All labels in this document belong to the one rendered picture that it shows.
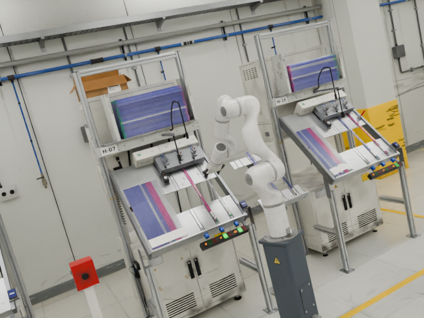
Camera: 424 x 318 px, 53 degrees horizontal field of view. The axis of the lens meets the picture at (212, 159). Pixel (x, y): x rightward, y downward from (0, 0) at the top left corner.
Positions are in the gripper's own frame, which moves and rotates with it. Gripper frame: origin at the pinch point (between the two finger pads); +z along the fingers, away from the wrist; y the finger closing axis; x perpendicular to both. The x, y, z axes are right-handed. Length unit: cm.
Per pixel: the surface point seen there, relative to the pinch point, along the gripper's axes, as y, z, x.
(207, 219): 15.6, 6.9, 26.2
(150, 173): 33.6, 14.7, -23.9
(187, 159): 7.2, 8.2, -21.4
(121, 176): 53, 15, -28
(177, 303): 43, 62, 55
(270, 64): -97, -3, -79
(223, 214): 4.1, 6.7, 27.6
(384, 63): -315, 77, -106
